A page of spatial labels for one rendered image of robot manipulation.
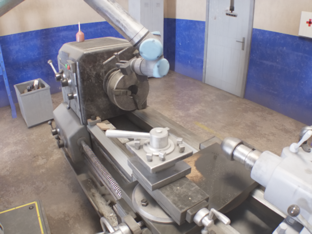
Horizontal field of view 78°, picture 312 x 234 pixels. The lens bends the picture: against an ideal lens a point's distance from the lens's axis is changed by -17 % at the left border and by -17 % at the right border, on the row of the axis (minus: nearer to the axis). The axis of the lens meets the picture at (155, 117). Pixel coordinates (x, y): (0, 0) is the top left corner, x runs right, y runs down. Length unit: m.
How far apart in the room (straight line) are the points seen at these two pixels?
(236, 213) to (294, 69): 3.10
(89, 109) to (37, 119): 2.12
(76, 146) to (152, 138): 0.99
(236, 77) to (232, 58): 0.37
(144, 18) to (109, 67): 3.46
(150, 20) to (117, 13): 4.07
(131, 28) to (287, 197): 0.79
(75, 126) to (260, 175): 1.23
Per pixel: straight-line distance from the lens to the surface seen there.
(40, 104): 3.51
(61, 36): 4.75
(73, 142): 1.62
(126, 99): 1.37
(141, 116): 1.62
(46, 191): 2.40
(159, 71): 1.05
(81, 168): 1.90
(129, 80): 1.34
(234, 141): 0.84
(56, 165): 2.69
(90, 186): 1.72
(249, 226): 1.11
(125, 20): 0.90
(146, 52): 0.89
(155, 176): 0.76
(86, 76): 1.45
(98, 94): 1.51
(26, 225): 1.74
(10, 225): 1.79
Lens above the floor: 1.57
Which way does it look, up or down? 27 degrees down
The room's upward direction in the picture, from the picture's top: straight up
